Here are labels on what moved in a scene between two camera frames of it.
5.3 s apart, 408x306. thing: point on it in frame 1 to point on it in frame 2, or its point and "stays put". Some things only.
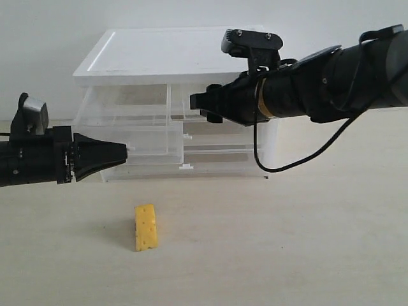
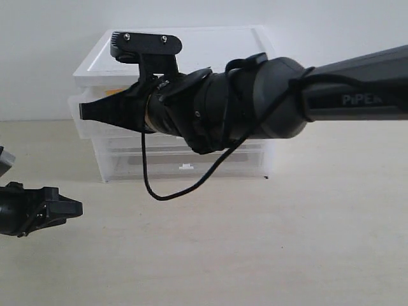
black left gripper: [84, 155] to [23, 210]
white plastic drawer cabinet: [134, 86] stays put
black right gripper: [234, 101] to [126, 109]
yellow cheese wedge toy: [145, 227] to [110, 92]
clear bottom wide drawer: [179, 166] stays put
